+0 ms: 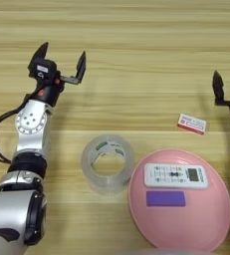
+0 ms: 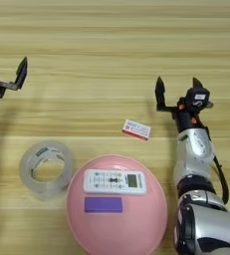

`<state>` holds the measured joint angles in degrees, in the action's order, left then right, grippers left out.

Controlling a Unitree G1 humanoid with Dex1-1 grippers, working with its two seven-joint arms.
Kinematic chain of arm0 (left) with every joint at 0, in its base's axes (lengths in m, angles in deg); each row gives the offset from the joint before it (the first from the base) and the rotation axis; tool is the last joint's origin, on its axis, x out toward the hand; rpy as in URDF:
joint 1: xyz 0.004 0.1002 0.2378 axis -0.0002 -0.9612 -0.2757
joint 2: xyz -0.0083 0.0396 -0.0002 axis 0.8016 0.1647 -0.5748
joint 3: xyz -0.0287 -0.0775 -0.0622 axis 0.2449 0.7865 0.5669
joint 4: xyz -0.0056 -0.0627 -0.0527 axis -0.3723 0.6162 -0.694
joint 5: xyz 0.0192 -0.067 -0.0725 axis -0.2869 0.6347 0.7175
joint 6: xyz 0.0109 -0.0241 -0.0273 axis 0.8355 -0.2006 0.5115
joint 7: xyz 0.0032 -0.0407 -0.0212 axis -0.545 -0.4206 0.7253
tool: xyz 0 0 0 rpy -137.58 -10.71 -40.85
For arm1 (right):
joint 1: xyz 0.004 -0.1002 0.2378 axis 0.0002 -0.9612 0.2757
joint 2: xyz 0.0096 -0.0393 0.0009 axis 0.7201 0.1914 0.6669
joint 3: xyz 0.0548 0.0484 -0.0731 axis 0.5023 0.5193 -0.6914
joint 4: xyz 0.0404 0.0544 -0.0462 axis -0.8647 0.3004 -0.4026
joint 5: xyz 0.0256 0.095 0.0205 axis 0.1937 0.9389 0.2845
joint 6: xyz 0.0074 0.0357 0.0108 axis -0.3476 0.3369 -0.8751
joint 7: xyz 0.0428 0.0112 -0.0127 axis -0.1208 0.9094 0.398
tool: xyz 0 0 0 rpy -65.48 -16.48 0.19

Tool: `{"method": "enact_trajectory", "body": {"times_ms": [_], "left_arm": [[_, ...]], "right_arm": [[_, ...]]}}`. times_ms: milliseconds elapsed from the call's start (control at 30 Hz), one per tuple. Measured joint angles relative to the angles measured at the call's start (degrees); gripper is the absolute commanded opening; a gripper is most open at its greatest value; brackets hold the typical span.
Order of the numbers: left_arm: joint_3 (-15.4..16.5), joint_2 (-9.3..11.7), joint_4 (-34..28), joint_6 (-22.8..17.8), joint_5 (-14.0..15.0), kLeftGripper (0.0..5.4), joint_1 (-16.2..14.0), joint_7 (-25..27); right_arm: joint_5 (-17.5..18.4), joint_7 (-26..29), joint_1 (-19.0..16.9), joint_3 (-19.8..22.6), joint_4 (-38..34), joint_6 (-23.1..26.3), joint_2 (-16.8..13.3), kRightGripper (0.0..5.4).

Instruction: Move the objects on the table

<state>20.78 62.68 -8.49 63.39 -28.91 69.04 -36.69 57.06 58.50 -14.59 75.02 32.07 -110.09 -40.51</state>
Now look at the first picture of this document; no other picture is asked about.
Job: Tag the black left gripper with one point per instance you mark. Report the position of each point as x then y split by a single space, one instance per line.
49 93

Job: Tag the small red white box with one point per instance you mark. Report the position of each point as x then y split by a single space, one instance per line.
191 123

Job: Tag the clear packing tape roll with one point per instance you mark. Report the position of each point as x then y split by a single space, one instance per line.
106 183

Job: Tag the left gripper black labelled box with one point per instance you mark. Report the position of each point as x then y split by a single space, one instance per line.
43 70

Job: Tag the white remote control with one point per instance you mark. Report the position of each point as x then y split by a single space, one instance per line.
166 176

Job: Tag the purple rectangular block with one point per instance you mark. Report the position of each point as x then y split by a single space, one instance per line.
165 198

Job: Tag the pink round plate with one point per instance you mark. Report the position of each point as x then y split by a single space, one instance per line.
186 225

